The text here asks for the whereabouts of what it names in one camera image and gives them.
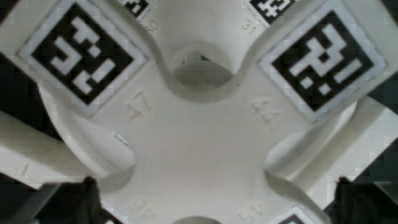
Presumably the white U-shaped obstacle fence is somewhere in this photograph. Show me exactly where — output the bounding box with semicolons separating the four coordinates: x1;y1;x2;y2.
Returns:
0;111;93;189

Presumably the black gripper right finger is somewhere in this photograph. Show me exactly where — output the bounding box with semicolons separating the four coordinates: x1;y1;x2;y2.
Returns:
329;177;398;224

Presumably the white cross-shaped table base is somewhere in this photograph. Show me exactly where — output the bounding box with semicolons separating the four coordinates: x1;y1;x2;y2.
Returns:
0;0;398;224

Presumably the white round table top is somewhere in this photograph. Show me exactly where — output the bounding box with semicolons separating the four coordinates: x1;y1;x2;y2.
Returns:
34;0;398;201

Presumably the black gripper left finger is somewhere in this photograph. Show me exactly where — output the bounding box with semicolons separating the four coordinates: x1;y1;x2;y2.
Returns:
0;175;105;224

